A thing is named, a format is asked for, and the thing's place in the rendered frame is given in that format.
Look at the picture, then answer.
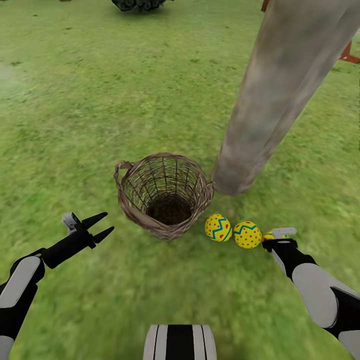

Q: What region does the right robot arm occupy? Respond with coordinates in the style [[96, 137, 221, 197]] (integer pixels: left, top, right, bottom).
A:
[[261, 227, 360, 360]]

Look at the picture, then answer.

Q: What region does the easter egg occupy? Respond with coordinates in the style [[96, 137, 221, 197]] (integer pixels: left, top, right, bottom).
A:
[[204, 213, 233, 242], [262, 231, 289, 242], [232, 220, 264, 249]]

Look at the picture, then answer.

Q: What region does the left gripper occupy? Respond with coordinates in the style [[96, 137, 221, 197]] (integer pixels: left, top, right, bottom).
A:
[[57, 212, 115, 260]]

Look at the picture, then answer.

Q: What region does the wicker basket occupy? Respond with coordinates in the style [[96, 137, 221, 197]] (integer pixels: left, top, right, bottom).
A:
[[113, 152, 216, 241]]

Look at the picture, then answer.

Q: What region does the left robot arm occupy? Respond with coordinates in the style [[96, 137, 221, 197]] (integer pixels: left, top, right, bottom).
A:
[[0, 212, 115, 360]]

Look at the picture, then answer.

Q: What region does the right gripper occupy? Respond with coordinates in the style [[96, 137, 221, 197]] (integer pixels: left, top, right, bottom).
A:
[[261, 237, 296, 254]]

